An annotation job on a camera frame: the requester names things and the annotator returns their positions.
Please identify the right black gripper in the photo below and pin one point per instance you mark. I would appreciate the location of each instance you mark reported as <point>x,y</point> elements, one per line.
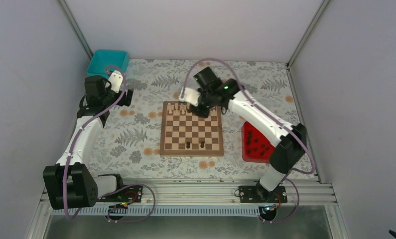
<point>203,113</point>

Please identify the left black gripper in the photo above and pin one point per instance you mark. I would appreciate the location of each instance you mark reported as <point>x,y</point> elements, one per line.
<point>121,102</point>

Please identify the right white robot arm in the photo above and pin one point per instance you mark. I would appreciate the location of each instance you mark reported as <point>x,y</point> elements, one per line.
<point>288,140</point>

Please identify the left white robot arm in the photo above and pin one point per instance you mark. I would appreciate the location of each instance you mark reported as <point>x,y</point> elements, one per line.
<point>68,183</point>

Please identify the white chess pieces row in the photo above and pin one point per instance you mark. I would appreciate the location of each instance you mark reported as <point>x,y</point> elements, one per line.
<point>174,108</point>

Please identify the wooden chessboard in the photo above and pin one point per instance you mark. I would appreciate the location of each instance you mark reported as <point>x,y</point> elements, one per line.
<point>177,130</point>

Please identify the teal plastic bin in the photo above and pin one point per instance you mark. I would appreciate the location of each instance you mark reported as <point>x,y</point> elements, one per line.
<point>103,58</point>

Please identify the red plastic tray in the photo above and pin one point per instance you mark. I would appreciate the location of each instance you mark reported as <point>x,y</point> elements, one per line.
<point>256,149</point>

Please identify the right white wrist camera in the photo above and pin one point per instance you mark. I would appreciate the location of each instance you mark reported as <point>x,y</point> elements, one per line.
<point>189,95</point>

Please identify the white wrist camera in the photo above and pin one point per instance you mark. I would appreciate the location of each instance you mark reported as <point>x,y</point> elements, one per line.
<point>116,80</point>
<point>189,95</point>

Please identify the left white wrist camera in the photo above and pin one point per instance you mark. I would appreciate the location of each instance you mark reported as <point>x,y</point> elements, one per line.
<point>116,80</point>

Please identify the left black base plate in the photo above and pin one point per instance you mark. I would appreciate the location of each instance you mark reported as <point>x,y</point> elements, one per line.
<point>120,194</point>

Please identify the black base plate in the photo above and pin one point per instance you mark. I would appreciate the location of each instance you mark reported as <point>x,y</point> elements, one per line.
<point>250,194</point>
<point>120,194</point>

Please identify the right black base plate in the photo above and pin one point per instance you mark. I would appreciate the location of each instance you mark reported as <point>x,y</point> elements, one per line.
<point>250,194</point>

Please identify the aluminium mounting rail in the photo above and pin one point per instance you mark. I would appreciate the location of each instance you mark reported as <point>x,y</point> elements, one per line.
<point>201,209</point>

